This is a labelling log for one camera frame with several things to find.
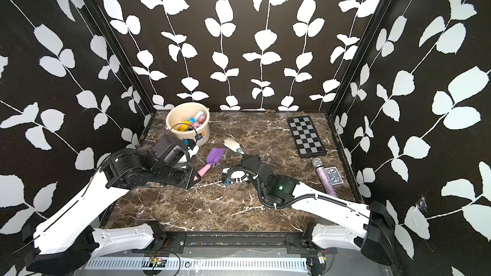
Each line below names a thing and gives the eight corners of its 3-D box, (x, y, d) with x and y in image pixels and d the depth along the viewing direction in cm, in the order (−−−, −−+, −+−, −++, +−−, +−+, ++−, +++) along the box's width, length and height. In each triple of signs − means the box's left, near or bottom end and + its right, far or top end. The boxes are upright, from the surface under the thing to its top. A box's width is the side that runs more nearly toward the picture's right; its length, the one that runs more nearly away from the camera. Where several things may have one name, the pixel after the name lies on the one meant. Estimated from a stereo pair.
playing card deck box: (331, 185, 92) (333, 183, 91) (324, 170, 98) (325, 168, 96) (342, 183, 93) (343, 181, 91) (334, 168, 98) (335, 166, 97)
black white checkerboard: (300, 158, 102) (301, 155, 99) (287, 121, 120) (288, 117, 117) (325, 155, 103) (327, 152, 101) (308, 119, 121) (310, 115, 118)
